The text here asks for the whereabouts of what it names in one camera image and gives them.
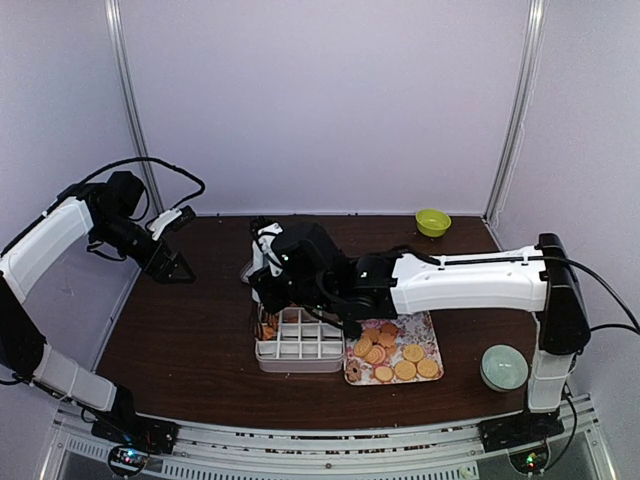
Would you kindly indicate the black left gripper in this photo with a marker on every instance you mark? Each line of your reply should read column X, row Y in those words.
column 149, row 265

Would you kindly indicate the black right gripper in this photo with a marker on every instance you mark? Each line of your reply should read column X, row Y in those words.
column 270, row 299

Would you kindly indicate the silver serving tongs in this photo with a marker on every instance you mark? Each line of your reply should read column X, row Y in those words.
column 264, row 326

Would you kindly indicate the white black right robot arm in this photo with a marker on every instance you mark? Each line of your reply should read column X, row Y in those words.
column 538, row 279

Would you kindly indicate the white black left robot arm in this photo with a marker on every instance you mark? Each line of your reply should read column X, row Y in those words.
column 41, row 273

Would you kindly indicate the silver tin lid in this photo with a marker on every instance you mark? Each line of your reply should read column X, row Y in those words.
column 246, row 272

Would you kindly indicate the grey divided cookie tin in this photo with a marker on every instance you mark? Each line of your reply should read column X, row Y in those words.
column 304, row 345

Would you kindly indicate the flower shaped brown cookie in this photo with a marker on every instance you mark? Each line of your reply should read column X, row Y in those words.
column 352, row 371

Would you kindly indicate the floral rectangular tray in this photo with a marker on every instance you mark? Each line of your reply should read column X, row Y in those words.
column 400, row 351

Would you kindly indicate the lime green bowl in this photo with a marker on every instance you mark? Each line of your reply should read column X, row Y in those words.
column 432, row 223

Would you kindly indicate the pale green ceramic bowl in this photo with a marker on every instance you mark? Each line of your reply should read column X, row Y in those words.
column 503, row 368

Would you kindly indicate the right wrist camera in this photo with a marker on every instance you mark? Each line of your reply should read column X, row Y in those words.
column 304, row 249

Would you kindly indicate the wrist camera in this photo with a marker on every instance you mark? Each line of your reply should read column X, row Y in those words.
column 172, row 219
column 304, row 249

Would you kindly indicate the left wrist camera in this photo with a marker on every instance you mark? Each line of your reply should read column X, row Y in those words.
column 172, row 219

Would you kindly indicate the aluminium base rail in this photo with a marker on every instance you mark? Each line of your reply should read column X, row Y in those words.
column 451, row 450

